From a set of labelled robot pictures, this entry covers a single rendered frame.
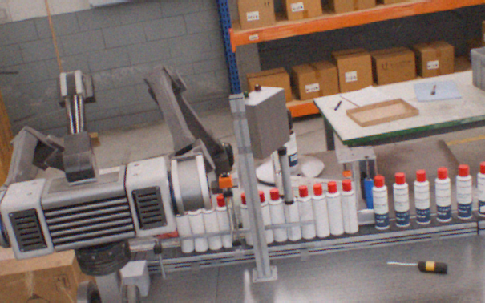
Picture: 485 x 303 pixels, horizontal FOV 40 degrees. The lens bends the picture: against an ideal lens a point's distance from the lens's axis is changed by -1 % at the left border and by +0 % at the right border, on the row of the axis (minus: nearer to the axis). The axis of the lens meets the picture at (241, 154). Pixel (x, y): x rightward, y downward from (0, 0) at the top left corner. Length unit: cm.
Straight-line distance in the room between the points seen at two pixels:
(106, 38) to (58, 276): 467
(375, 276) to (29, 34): 502
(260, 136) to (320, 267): 55
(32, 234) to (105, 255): 18
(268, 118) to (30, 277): 90
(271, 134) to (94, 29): 461
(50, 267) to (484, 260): 143
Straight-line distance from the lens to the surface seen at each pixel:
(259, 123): 214
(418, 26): 711
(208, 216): 246
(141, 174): 162
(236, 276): 245
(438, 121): 370
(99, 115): 689
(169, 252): 258
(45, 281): 222
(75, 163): 162
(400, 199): 248
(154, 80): 205
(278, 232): 249
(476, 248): 250
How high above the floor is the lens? 214
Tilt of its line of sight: 22 degrees down
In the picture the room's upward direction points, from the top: 9 degrees counter-clockwise
